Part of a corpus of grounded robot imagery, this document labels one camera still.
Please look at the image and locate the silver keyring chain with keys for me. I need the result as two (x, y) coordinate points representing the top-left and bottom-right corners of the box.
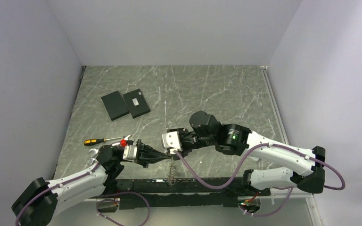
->
(167, 153), (179, 186)

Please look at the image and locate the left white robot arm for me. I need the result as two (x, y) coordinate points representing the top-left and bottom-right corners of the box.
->
(11, 138), (170, 226)

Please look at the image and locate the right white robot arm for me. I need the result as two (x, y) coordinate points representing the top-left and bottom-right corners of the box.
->
(161, 111), (326, 195)

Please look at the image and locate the silver wrench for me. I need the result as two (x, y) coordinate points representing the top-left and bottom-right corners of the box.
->
(87, 135), (131, 165)

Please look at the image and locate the black box with label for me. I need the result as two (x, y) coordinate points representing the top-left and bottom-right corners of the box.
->
(123, 89), (150, 119)

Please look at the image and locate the black box lid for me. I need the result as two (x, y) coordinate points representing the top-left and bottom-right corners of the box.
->
(101, 91), (129, 121)

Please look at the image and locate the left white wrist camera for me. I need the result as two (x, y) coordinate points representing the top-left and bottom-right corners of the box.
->
(122, 145), (138, 162)

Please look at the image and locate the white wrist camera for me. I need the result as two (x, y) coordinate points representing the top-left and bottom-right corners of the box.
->
(122, 145), (138, 162)
(161, 131), (182, 151)

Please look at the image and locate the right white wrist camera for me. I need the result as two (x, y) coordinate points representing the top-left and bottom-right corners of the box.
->
(161, 131), (182, 151)

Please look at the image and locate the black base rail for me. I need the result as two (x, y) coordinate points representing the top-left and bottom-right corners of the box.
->
(100, 177), (271, 210)

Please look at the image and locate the yellow handled screwdriver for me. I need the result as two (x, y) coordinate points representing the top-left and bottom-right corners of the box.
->
(83, 137), (125, 146)

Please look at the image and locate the aluminium frame rail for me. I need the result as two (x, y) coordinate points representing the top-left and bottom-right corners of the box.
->
(257, 66), (315, 187)

